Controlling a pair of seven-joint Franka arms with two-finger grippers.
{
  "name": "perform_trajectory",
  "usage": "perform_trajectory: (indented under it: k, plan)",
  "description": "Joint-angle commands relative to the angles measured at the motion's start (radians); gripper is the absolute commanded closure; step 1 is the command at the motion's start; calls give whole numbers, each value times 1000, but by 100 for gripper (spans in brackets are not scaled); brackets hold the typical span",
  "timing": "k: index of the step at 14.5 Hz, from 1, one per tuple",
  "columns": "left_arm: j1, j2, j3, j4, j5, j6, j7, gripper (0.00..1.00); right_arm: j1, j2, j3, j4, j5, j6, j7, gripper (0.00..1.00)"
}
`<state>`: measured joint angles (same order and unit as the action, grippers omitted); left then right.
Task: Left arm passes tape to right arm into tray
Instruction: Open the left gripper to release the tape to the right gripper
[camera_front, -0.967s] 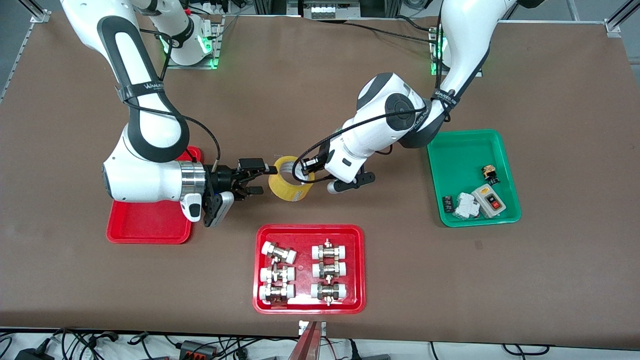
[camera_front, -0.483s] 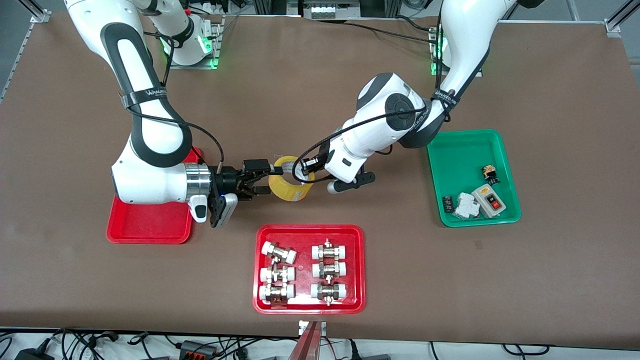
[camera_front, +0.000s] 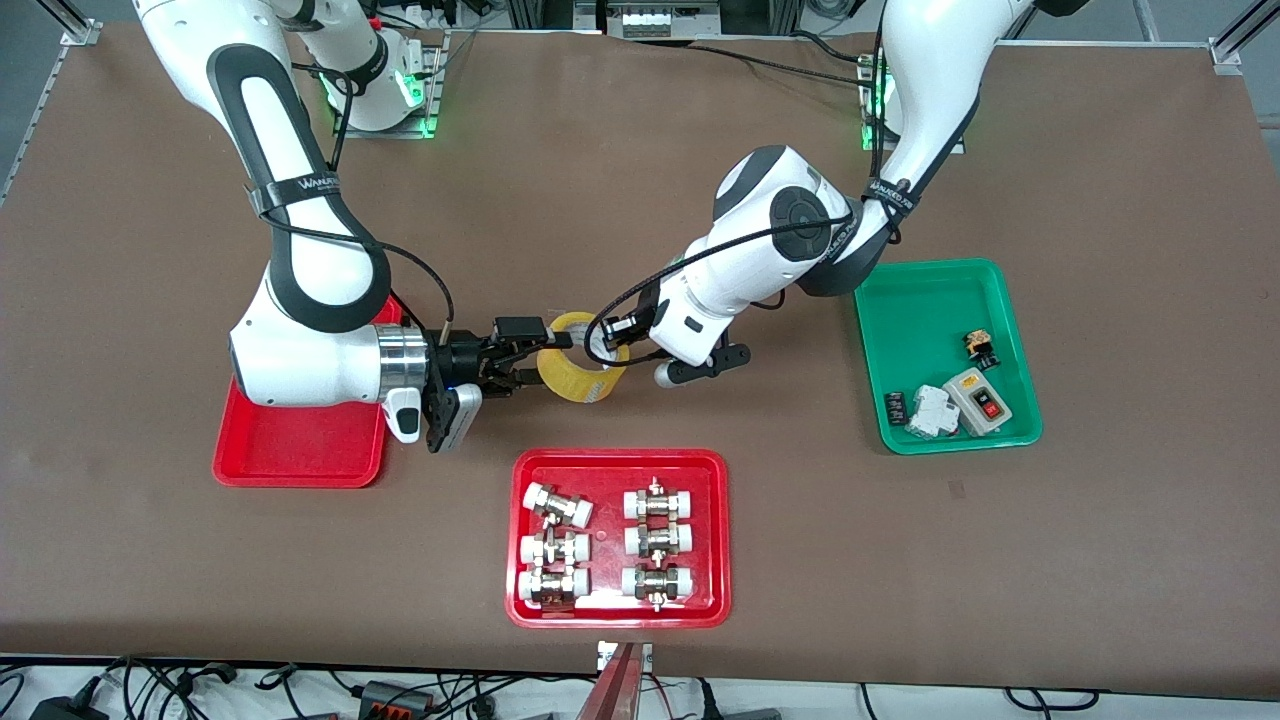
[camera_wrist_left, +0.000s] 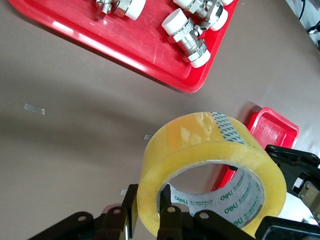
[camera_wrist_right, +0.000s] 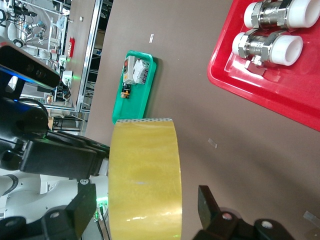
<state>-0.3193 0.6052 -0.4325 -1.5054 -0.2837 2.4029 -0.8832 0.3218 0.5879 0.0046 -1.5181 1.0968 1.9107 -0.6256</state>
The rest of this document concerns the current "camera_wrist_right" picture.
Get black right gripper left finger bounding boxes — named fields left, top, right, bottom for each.
left=0, top=184, right=98, bottom=240

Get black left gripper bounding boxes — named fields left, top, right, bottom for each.
left=0, top=98, right=111, bottom=180

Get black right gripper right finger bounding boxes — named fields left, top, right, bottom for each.
left=191, top=184, right=296, bottom=240

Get yellow packing tape roll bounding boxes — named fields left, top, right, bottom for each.
left=107, top=116, right=183, bottom=240

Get green plastic tray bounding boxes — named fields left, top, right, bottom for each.
left=111, top=49, right=159, bottom=126

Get red plastic tray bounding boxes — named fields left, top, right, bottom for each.
left=206, top=0, right=320, bottom=133

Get white device green light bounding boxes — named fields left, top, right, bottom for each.
left=59, top=69, right=74, bottom=87

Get black orange push button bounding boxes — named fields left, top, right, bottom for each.
left=120, top=83, right=133, bottom=100

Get red sign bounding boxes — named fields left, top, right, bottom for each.
left=66, top=37, right=75, bottom=58

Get white circuit breaker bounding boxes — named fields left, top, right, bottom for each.
left=132, top=57, right=146, bottom=85

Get chrome valve white ends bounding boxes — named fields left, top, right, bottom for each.
left=243, top=0, right=320, bottom=32
left=231, top=29, right=304, bottom=76

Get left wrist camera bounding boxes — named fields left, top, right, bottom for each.
left=0, top=44, right=61, bottom=89

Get grey on-off switch box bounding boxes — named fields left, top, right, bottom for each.
left=121, top=55, right=137, bottom=86

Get aluminium frame rail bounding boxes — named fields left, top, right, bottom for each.
left=74, top=0, right=104, bottom=114

